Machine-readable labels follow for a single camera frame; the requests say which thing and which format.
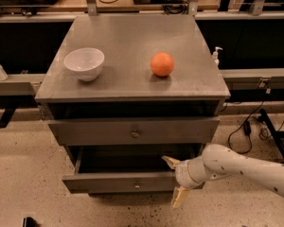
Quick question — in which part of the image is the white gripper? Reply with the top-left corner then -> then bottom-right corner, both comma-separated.
162,156 -> 202,208

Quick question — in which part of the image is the grey drawer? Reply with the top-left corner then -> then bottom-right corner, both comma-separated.
62,144 -> 200,195
48,116 -> 220,146

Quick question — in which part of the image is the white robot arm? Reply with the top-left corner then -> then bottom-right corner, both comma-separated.
162,144 -> 284,208

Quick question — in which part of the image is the grey drawer cabinet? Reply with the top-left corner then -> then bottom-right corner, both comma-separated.
34,13 -> 231,197

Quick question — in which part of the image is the grey top drawer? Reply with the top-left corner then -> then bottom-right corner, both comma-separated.
48,116 -> 220,146

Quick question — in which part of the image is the black stand leg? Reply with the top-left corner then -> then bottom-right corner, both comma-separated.
259,109 -> 284,163

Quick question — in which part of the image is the orange ball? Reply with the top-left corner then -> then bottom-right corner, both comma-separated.
151,52 -> 174,77

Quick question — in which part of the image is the white pump bottle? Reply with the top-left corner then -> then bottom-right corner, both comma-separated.
212,46 -> 223,66

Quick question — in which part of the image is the white bowl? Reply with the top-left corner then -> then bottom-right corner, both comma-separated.
63,47 -> 105,81

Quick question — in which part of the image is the black object on floor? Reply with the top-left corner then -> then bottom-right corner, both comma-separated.
22,217 -> 37,227

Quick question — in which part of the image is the black power cable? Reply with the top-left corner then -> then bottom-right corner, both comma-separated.
227,101 -> 266,155

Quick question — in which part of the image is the black bracket leg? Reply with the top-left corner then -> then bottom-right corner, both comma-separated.
0,107 -> 16,129

